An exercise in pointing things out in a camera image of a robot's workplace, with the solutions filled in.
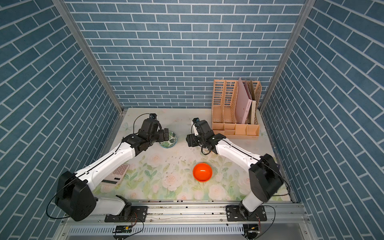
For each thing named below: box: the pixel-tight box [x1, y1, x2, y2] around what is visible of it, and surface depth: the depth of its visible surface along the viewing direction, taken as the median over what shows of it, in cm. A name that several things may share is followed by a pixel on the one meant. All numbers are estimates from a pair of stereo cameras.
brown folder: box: [246, 80, 257, 125], surface depth 93 cm
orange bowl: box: [192, 163, 213, 183], surface depth 87 cm
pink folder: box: [235, 77, 253, 124], surface depth 98 cm
